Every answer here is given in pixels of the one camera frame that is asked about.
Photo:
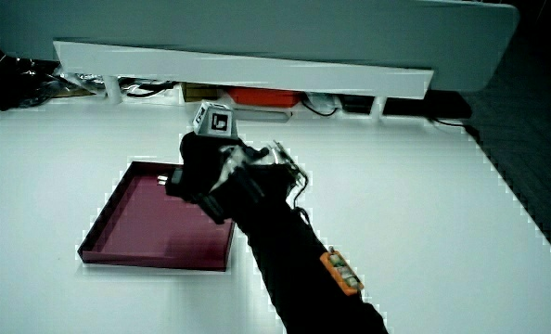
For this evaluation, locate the orange box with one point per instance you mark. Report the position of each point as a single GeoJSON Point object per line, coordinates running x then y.
{"type": "Point", "coordinates": [264, 96]}

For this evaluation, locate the black box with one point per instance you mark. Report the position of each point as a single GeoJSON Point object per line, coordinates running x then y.
{"type": "Point", "coordinates": [356, 104]}

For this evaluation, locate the white shelf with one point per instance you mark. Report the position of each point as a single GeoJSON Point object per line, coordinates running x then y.
{"type": "Point", "coordinates": [238, 69]}

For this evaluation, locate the white plastic bag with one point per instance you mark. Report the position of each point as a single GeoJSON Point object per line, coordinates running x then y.
{"type": "Point", "coordinates": [321, 103]}

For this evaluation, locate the white back panel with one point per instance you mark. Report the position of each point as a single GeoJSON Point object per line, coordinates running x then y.
{"type": "Point", "coordinates": [257, 23]}

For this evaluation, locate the black plastic bag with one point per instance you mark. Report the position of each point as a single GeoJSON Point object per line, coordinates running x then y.
{"type": "Point", "coordinates": [11, 81]}

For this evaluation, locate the maroon square plate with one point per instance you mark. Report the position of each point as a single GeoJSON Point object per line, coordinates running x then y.
{"type": "Point", "coordinates": [141, 227]}

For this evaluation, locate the orange battery pack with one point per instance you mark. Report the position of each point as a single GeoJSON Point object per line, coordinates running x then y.
{"type": "Point", "coordinates": [342, 273]}

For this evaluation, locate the brown cardboard box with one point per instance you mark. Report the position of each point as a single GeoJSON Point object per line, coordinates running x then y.
{"type": "Point", "coordinates": [200, 92]}

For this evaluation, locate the person's right hand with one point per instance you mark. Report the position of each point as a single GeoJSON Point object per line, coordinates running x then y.
{"type": "Point", "coordinates": [238, 185]}

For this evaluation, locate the black charger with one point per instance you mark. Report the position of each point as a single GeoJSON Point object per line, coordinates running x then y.
{"type": "Point", "coordinates": [173, 183]}

